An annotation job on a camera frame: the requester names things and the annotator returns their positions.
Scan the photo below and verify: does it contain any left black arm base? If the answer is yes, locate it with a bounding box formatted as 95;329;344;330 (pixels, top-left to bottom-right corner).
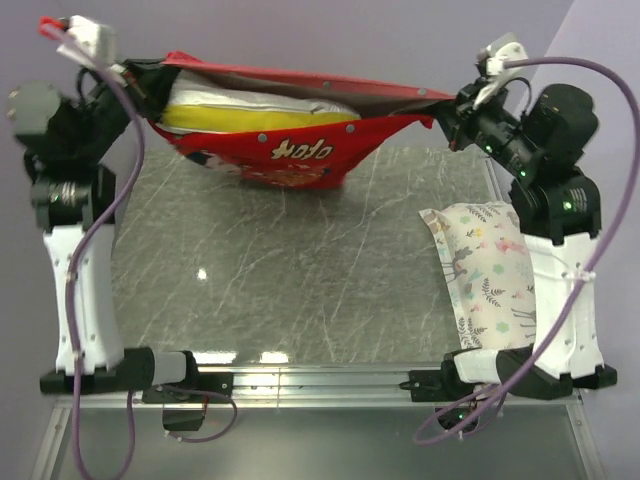
141;371;237;437

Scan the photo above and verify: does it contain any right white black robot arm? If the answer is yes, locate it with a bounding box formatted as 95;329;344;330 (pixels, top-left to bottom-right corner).
434;84;618;400

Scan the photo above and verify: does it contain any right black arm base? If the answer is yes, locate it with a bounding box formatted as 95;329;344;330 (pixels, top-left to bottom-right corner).
399;367;506;439

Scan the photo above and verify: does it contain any aluminium mounting rail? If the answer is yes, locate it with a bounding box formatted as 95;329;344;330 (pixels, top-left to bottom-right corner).
29;367;606;480

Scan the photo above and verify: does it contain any red pillowcase grey print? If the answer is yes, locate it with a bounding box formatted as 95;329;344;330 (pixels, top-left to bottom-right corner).
152;52;453;189

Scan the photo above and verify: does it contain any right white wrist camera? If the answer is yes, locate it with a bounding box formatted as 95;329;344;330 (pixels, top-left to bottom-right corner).
473;32;529;110

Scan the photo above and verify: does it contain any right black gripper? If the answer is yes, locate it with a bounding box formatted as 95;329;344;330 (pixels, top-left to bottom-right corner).
434;75;547;177

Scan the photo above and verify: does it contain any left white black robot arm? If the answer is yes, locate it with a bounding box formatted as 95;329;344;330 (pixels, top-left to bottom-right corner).
7;60;202;402

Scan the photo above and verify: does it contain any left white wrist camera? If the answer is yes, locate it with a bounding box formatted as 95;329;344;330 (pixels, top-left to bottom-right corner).
38;15;117;69

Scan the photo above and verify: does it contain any white pillow yellow edge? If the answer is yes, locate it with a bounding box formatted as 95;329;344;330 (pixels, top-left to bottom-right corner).
160;71;360;134

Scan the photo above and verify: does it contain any floral patterned white pillow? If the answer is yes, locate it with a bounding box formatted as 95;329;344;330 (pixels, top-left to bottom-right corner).
420;202;536;350

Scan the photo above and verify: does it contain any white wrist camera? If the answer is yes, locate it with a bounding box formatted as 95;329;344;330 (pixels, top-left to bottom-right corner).
473;32;529;110
38;15;117;69

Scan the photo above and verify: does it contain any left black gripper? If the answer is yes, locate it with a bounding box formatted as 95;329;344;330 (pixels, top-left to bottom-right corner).
70;49;174;162

